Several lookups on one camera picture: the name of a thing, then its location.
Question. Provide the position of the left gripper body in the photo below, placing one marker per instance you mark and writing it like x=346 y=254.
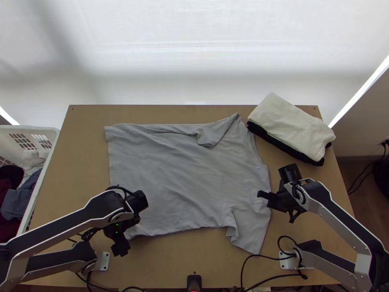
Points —
x=121 y=246

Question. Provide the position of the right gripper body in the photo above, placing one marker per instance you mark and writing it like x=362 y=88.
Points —
x=281 y=201

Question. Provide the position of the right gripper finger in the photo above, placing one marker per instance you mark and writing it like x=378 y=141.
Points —
x=265 y=195

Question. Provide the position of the grey t-shirt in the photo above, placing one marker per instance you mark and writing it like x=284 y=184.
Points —
x=182 y=170

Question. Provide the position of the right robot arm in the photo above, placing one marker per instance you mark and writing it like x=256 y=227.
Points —
x=334 y=213

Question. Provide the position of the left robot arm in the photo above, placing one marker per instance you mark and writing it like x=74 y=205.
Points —
x=60 y=222

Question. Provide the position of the pile of folded clothes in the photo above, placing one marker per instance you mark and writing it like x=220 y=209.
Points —
x=291 y=124

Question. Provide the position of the heap of clothes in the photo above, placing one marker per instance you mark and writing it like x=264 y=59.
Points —
x=12 y=197

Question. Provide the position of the white laundry basket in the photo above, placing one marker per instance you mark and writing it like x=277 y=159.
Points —
x=30 y=133

